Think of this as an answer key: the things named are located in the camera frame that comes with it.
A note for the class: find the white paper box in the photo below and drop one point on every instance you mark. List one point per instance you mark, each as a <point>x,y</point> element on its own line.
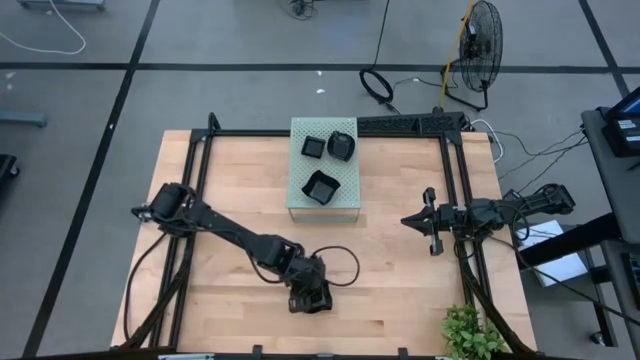
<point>560,267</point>

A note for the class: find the grey cart base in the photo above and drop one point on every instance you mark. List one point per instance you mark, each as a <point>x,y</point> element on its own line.
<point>60,4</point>

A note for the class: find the black perforated panel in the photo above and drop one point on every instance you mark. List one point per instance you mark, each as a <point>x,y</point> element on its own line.
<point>410,123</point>

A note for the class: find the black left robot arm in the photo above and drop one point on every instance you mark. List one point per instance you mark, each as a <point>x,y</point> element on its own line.
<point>225,232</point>

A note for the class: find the small square black plate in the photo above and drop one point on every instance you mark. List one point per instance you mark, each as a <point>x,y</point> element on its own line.
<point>313,146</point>

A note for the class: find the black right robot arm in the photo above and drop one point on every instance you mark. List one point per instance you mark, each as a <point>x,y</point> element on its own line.
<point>540,200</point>

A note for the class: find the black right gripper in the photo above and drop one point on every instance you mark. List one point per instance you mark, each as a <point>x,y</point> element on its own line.
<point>452,219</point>

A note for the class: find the black metal table frame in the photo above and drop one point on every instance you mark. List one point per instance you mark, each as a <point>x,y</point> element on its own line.
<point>250,133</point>

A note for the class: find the leaf shaped black plate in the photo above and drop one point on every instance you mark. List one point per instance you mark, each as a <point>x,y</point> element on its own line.
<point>341,146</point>

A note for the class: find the laptop with blue screen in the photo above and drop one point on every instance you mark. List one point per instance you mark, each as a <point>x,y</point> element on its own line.
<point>625,130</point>

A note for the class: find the black floor fan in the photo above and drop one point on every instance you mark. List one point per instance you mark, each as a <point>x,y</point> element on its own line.
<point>480,50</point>

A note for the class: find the black support beam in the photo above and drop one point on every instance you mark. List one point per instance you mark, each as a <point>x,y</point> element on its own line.
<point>575,240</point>

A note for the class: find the wavy square black plate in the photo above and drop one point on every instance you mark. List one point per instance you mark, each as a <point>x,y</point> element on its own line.
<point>325,305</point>
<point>320,187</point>

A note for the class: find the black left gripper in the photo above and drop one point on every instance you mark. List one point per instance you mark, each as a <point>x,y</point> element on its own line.
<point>307,275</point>

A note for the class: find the green perforated metal shelf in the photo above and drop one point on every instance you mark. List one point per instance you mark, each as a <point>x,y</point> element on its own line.
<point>300,200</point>

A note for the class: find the green potted plant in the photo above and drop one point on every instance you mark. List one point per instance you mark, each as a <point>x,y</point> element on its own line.
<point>470,335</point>

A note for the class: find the grey flat bar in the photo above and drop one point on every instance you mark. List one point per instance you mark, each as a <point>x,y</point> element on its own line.
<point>22,119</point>

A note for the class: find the grey side table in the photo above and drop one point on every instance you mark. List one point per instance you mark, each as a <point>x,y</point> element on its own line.
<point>615,185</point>

